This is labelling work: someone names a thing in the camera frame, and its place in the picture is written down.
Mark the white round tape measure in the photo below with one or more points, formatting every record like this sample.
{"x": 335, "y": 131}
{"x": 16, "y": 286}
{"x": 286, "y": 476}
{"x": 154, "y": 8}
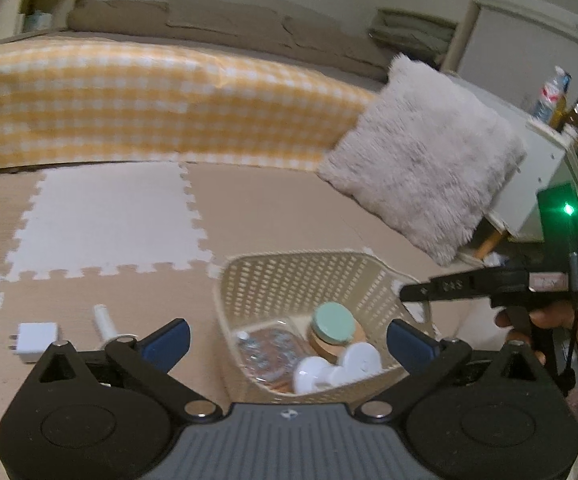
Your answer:
{"x": 360, "y": 360}

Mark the right fluffy white cushion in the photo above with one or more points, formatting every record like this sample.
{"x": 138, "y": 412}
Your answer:
{"x": 427, "y": 157}

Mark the clear water bottle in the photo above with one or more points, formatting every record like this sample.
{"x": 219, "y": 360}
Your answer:
{"x": 552, "y": 91}

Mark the folded grey blankets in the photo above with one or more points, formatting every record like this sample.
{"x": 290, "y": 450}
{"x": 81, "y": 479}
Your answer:
{"x": 421, "y": 36}

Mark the brown duvet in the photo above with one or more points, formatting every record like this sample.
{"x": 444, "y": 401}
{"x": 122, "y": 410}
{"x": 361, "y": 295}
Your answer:
{"x": 314, "y": 44}

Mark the round wooden block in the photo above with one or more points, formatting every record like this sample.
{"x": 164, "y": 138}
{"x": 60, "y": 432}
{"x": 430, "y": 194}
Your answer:
{"x": 331, "y": 352}

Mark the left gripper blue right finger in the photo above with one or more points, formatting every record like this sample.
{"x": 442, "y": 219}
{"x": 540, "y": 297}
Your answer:
{"x": 427, "y": 362}

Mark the cream plastic woven basket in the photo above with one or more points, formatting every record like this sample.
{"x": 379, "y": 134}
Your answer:
{"x": 254, "y": 290}

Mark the clear box of screws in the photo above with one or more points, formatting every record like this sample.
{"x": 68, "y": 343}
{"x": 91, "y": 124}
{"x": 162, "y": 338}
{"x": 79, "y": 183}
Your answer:
{"x": 271, "y": 354}

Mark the brown glass bottle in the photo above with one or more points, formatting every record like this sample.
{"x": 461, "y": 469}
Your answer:
{"x": 569, "y": 123}

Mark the mint green round tin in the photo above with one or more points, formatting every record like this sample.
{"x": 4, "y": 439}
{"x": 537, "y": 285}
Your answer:
{"x": 333, "y": 323}

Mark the yellow checkered bed cover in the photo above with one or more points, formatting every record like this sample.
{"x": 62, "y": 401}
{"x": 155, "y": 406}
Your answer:
{"x": 65, "y": 100}

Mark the white power adapter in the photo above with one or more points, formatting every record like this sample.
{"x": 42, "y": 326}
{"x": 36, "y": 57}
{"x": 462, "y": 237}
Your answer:
{"x": 32, "y": 339}

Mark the brown bed pillow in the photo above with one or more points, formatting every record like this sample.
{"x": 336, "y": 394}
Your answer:
{"x": 237, "y": 24}

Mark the white bedside cabinet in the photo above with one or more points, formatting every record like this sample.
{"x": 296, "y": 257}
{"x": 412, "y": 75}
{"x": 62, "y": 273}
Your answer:
{"x": 551, "y": 159}

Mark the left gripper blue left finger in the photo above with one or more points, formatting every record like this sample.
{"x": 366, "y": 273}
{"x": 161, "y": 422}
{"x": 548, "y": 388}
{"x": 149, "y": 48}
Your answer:
{"x": 146, "y": 364}

